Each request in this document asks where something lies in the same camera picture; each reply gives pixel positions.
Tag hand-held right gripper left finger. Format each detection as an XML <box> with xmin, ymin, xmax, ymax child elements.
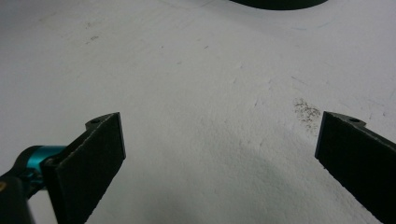
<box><xmin>41</xmin><ymin>112</ymin><xmax>127</xmax><ymax>224</ymax></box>

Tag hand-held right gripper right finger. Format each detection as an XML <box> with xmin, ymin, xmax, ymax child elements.
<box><xmin>314</xmin><ymin>110</ymin><xmax>396</xmax><ymax>224</ymax></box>

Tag black oval tray with stand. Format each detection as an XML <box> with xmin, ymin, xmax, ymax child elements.
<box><xmin>228</xmin><ymin>0</ymin><xmax>330</xmax><ymax>11</ymax></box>

